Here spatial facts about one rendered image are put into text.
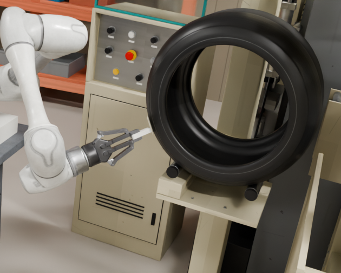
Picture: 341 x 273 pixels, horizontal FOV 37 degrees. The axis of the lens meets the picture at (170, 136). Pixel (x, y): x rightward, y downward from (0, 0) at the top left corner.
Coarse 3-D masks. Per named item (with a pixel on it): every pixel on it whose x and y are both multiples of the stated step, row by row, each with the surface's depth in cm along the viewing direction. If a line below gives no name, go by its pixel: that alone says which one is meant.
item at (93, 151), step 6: (90, 144) 166; (96, 144) 168; (84, 150) 165; (90, 150) 165; (96, 150) 168; (102, 150) 169; (90, 156) 165; (96, 156) 165; (102, 156) 169; (108, 156) 169; (90, 162) 165; (96, 162) 167
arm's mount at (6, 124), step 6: (0, 114) 248; (6, 114) 249; (0, 120) 241; (6, 120) 242; (12, 120) 245; (0, 126) 235; (6, 126) 240; (12, 126) 246; (0, 132) 235; (6, 132) 241; (12, 132) 248; (0, 138) 236; (6, 138) 243
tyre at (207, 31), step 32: (192, 32) 160; (224, 32) 156; (256, 32) 154; (288, 32) 158; (160, 64) 166; (192, 64) 191; (288, 64) 153; (160, 96) 169; (192, 96) 198; (288, 96) 155; (320, 96) 159; (160, 128) 173; (192, 128) 198; (288, 128) 158; (192, 160) 172; (224, 160) 193; (256, 160) 167; (288, 160) 164
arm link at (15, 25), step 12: (12, 12) 182; (24, 12) 186; (0, 24) 183; (12, 24) 180; (24, 24) 181; (36, 24) 183; (0, 36) 182; (12, 36) 178; (24, 36) 179; (36, 36) 183; (36, 48) 187
